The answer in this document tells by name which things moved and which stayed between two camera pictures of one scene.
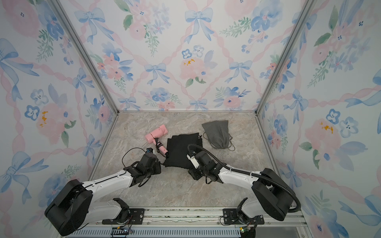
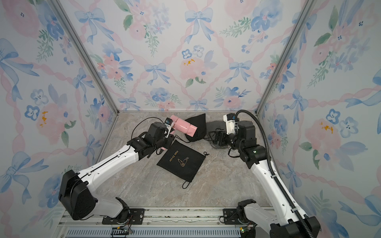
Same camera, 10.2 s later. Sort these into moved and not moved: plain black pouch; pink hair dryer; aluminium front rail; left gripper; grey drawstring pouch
Moved: pink hair dryer; plain black pouch; left gripper
Not moved: aluminium front rail; grey drawstring pouch
